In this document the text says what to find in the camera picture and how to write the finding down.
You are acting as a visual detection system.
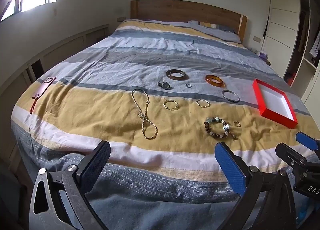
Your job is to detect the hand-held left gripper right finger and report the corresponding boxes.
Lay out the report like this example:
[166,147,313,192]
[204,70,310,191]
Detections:
[214,141,298,230]

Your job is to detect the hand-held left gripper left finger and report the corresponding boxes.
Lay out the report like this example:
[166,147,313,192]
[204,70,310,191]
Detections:
[29,140,112,230]

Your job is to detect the beige wall cabinet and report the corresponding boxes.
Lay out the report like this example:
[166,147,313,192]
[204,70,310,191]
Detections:
[0,23,110,100]

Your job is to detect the bed with striped duvet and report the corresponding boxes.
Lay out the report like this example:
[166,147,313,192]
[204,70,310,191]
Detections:
[10,18,320,230]

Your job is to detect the red jewelry box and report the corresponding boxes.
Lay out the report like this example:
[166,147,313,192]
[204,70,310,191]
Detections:
[252,78,298,129]

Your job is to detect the gold chain necklace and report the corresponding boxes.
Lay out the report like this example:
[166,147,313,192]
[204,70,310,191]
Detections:
[131,88,159,140]

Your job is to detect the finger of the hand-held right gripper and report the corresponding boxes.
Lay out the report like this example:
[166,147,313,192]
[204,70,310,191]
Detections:
[275,143,307,172]
[296,131,320,151]

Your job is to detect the twisted gold bracelet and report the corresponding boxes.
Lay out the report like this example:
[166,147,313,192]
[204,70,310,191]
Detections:
[196,98,211,108]
[163,99,180,111]

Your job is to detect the silver bangle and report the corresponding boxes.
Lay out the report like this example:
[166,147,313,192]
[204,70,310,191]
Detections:
[222,90,241,103]

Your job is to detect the dark brown bangle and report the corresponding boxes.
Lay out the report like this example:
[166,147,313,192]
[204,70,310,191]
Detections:
[166,69,189,81]

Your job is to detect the open wardrobe shelves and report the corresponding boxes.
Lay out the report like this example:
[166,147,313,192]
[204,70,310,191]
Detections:
[282,0,320,105]

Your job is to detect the beaded bracelet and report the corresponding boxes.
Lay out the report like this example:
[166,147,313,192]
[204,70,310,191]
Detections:
[204,117,238,142]

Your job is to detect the wooden headboard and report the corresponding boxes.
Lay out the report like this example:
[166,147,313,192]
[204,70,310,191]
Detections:
[130,0,248,45]

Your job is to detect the grey pillow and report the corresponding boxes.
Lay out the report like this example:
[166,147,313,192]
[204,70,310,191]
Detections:
[187,20,242,44]

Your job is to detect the amber bangle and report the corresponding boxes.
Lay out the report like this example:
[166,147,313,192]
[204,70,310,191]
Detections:
[205,74,225,88]

